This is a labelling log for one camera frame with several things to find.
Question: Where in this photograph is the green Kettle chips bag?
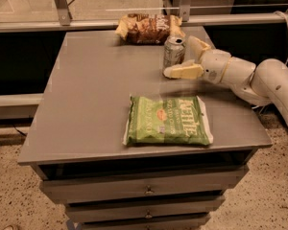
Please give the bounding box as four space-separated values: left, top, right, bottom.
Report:
123 97 213 146

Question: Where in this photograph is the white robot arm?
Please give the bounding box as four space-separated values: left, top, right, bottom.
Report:
163 36 288 126

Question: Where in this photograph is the top drawer with knob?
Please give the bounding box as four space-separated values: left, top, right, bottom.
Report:
41 166 249 203

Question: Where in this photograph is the bottom drawer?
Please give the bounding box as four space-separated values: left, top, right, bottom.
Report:
83 214 210 230

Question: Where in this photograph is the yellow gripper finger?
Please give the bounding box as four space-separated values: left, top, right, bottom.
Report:
187 35 211 61
163 60 204 80

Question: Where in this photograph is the drawer with knob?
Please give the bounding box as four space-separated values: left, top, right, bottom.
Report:
66 194 225 222
41 166 249 203

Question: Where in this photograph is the brown chips bag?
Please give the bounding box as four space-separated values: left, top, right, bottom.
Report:
115 13 185 44

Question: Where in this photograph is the metal railing frame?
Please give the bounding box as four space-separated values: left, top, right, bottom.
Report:
0 0 288 32

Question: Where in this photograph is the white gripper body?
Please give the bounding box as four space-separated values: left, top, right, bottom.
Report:
200 49 231 84

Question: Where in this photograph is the middle drawer with knob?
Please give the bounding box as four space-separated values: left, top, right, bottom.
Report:
66 194 225 222

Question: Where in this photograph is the silver green 7up can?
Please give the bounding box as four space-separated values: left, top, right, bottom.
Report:
163 36 185 68

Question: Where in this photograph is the grey drawer cabinet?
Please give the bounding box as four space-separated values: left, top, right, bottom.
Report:
17 26 274 230

